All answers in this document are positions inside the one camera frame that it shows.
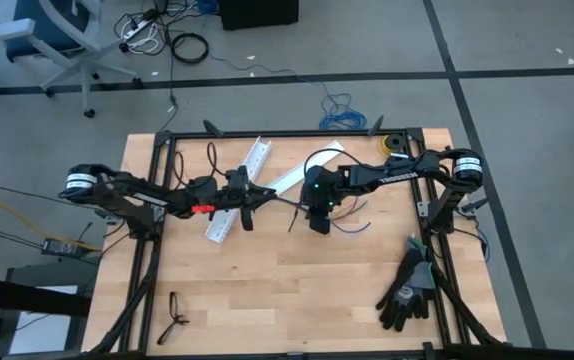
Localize dark grey bench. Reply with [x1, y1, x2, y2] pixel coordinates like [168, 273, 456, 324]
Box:
[0, 257, 99, 360]

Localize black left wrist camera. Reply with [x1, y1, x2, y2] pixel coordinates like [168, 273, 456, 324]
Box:
[221, 172, 244, 209]

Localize multicolour jumper wire bundle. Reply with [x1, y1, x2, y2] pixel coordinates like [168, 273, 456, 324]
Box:
[274, 193, 372, 235]

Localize yellow wire spool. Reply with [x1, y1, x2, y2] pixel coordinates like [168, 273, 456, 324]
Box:
[379, 133, 406, 157]

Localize black grey work glove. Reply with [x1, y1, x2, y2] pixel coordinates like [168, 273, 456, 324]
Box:
[375, 247, 431, 332]
[405, 234, 439, 321]

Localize white cable duct lid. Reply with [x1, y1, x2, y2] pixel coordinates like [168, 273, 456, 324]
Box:
[266, 139, 346, 196]

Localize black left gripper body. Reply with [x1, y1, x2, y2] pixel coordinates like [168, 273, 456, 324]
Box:
[215, 165, 256, 232]

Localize blue cable coil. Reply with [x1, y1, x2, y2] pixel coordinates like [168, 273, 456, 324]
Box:
[318, 82, 368, 131]

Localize black floor cable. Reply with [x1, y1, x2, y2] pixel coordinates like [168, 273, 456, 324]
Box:
[156, 29, 181, 134]

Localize white slotted cable duct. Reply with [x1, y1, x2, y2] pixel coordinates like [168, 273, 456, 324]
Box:
[204, 135, 273, 246]

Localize office chair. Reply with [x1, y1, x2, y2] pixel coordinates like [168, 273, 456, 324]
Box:
[0, 0, 143, 119]

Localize white power strip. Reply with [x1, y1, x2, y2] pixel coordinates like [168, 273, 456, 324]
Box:
[122, 12, 158, 41]

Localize black eyeglasses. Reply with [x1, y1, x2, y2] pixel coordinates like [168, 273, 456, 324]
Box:
[155, 291, 191, 346]

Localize black power adapter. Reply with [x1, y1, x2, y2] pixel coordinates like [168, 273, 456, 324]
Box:
[41, 238, 86, 257]

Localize black aluminium rig frame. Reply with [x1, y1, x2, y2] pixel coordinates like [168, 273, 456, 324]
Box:
[86, 115, 513, 360]

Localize black cable coil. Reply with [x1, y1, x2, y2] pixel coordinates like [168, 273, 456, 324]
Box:
[170, 32, 211, 65]

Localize large black box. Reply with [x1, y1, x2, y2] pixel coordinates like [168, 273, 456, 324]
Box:
[217, 0, 300, 31]

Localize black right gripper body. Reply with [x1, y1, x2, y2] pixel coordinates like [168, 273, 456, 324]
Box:
[307, 197, 342, 235]

